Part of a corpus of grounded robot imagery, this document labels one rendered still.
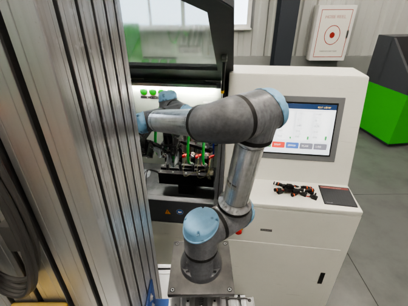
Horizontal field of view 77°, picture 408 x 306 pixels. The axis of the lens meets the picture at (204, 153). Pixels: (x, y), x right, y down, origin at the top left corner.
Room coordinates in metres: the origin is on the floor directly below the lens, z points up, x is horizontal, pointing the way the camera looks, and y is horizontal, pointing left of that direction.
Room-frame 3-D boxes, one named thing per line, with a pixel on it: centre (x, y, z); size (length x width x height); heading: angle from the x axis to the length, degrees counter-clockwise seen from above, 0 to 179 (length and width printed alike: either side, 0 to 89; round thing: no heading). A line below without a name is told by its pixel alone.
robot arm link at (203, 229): (0.62, 0.01, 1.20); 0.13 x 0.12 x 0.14; 127
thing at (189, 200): (1.10, 0.25, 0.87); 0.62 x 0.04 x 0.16; 83
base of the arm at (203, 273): (0.61, 0.01, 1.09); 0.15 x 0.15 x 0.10
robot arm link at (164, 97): (1.01, 0.14, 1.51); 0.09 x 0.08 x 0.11; 37
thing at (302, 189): (1.10, -0.49, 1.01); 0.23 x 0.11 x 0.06; 83
